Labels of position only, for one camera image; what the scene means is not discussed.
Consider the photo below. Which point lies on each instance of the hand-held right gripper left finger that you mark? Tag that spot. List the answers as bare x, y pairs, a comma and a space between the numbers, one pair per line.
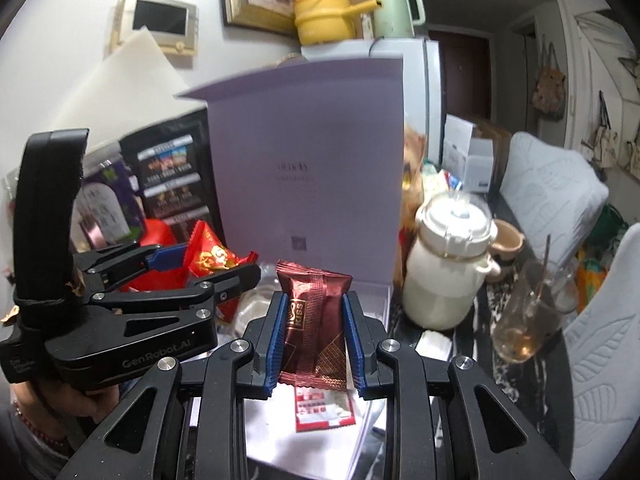
277, 350

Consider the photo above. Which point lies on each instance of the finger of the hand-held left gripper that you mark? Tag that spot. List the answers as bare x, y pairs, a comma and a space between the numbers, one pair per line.
167, 257
235, 282

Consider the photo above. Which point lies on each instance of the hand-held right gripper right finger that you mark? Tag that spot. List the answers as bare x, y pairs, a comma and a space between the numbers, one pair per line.
355, 350

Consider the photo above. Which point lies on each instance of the red candy packet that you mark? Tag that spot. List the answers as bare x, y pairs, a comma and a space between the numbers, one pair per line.
210, 255

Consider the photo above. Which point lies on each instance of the brown chocolate packet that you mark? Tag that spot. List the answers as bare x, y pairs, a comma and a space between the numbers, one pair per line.
312, 320

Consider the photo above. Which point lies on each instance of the long red white packet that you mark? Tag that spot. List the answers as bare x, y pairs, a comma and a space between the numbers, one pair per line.
322, 410

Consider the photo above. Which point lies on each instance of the lavender gift box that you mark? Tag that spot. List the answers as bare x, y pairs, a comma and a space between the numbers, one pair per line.
310, 135

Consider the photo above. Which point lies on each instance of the person's left forearm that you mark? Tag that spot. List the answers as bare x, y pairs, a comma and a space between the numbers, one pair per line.
25, 455

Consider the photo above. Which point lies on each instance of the person's left hand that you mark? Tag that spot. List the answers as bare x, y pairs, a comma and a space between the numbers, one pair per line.
87, 402

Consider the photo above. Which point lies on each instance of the red bottle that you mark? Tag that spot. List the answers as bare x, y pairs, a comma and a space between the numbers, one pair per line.
160, 232

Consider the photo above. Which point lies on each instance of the black printed bag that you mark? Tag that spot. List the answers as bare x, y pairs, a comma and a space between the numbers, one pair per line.
170, 175

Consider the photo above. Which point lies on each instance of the white lidded jar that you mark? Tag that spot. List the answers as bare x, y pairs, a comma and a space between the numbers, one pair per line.
435, 295

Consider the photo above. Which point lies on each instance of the glass cup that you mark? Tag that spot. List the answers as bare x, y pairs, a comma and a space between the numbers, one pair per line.
525, 330

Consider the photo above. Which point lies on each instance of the white foam board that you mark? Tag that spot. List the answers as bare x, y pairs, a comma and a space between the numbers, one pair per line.
130, 85

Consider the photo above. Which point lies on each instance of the wooden bowl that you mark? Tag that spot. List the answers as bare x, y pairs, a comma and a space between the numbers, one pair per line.
507, 245

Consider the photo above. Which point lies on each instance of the orange plush toy bag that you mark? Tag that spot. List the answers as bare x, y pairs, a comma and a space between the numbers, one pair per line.
412, 160

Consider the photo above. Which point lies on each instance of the metal spoon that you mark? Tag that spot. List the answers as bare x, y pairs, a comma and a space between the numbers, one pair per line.
542, 270

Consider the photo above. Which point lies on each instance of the white cardboard boxes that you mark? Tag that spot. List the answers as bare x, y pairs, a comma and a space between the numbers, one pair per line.
465, 155

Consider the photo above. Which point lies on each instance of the grey leaf pattern chair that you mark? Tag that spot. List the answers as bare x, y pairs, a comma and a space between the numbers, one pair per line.
605, 360
550, 190

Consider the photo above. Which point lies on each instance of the open brown carton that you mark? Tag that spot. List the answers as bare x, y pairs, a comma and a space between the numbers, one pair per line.
497, 140

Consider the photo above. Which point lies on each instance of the green orange bag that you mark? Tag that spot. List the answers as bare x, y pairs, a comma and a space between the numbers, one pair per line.
600, 260

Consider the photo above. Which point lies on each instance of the white fridge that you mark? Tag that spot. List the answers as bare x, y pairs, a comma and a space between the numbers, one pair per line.
422, 85

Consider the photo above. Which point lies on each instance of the yellow pot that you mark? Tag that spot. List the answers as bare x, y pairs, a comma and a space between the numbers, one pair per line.
320, 22

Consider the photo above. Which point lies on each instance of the brown door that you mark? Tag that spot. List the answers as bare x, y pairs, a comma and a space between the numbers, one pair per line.
460, 75

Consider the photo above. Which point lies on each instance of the pale green kettle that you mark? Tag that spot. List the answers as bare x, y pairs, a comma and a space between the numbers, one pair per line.
395, 12

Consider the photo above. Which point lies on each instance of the beige tote bag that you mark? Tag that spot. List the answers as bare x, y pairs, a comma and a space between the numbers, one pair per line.
631, 155
600, 140

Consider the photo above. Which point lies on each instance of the brown tote bag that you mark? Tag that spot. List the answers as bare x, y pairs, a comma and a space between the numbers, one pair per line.
549, 85

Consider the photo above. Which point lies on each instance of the beige wall intercom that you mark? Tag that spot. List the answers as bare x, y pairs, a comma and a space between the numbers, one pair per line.
155, 20

